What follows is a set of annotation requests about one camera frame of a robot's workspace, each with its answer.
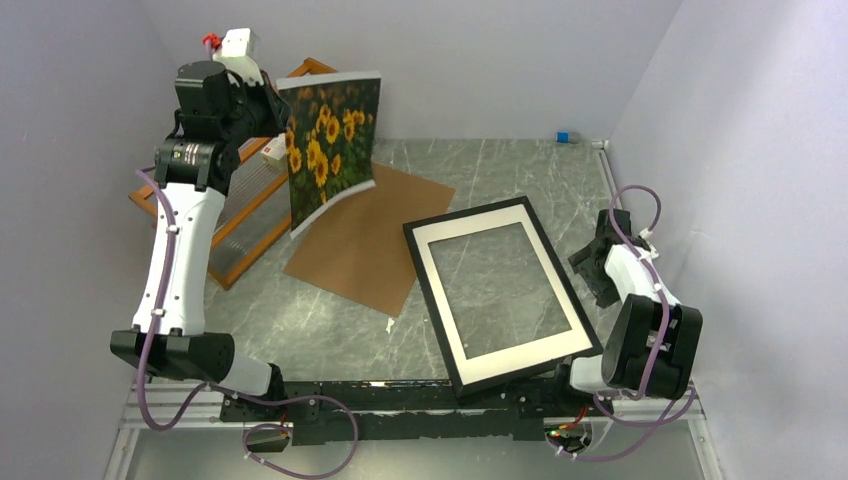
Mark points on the sunflower photo print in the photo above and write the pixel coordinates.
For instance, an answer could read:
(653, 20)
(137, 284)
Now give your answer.
(330, 138)

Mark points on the white red medicine box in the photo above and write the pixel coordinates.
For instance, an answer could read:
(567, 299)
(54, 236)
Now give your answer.
(274, 153)

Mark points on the brown backing board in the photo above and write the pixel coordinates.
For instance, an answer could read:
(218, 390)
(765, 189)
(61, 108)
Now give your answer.
(357, 249)

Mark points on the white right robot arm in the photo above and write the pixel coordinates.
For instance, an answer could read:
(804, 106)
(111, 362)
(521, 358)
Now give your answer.
(671, 374)

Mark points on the orange wooden shelf rack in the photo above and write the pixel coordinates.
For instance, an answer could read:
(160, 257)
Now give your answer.
(245, 218)

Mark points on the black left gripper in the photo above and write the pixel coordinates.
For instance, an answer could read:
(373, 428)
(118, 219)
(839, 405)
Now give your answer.
(279, 113)

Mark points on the white mat board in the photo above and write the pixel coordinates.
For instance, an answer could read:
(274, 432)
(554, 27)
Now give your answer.
(464, 358)

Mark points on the blue capped small bottle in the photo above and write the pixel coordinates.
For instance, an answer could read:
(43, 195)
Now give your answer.
(568, 137)

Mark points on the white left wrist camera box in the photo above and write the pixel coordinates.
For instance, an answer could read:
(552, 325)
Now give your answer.
(237, 51)

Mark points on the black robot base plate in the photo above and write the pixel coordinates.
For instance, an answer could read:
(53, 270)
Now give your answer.
(331, 411)

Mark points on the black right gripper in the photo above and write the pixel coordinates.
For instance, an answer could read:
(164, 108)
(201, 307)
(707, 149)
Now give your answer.
(605, 292)

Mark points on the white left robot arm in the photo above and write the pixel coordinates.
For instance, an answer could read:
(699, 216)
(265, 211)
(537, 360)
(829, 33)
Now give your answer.
(168, 337)

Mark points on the black picture frame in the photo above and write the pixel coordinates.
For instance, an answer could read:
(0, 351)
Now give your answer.
(411, 245)

